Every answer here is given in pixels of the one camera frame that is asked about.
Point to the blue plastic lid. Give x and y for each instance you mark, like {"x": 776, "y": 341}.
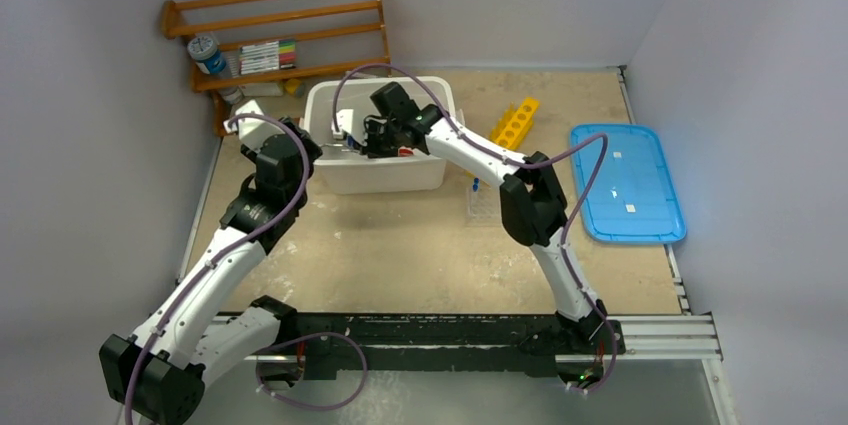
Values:
{"x": 633, "y": 200}

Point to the coloured marker pen set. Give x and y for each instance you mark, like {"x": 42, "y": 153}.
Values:
{"x": 267, "y": 57}

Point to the yellow grey small object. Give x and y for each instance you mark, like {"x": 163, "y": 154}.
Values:
{"x": 294, "y": 87}

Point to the clear well plate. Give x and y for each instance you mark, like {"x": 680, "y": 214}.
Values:
{"x": 483, "y": 208}

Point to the wooden shelf rack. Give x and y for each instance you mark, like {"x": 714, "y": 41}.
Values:
{"x": 237, "y": 45}

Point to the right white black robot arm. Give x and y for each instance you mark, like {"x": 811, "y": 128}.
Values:
{"x": 533, "y": 206}

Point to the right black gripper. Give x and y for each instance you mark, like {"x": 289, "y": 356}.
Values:
{"x": 374, "y": 134}

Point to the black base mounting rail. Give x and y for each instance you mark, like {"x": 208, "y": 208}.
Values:
{"x": 538, "y": 346}

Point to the yellow test tube rack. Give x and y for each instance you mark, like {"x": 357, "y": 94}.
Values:
{"x": 515, "y": 123}

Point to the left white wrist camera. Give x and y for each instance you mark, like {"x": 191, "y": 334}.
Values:
{"x": 249, "y": 123}

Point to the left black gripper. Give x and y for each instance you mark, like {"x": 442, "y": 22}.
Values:
{"x": 313, "y": 150}

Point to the small clear capped bottle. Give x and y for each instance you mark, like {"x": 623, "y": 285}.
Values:
{"x": 232, "y": 95}

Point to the white plastic bin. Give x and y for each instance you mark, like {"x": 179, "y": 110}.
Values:
{"x": 349, "y": 173}

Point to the blue label round container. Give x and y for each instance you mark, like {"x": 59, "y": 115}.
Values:
{"x": 205, "y": 52}

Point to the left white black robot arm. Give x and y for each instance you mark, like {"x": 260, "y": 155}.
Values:
{"x": 160, "y": 372}

